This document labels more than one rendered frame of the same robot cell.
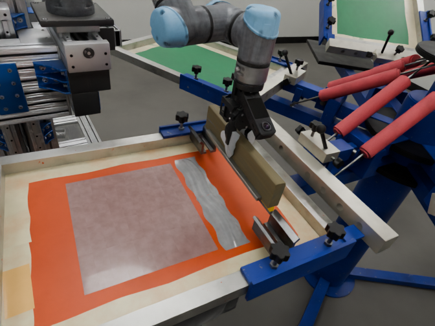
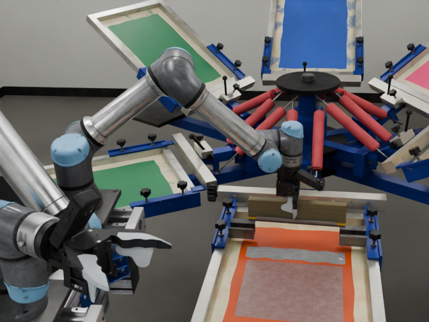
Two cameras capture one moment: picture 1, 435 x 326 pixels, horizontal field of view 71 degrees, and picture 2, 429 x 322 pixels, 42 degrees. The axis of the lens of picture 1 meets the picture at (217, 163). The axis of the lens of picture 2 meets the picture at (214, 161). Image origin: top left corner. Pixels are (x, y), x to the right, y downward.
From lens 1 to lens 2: 1.56 m
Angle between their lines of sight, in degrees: 40
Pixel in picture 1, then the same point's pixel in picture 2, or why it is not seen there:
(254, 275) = (376, 254)
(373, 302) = not seen: hidden behind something
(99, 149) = (214, 283)
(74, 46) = (136, 225)
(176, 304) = (375, 287)
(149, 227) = (306, 287)
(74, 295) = not seen: outside the picture
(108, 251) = (315, 310)
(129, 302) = (358, 310)
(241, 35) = (289, 143)
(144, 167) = (242, 273)
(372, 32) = not seen: hidden behind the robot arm
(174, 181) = (269, 264)
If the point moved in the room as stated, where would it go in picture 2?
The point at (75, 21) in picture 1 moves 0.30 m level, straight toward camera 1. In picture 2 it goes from (111, 207) to (198, 216)
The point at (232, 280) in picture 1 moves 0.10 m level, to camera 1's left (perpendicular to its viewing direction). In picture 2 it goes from (372, 264) to (357, 278)
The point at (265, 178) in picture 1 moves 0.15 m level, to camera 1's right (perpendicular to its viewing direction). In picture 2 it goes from (335, 208) to (357, 191)
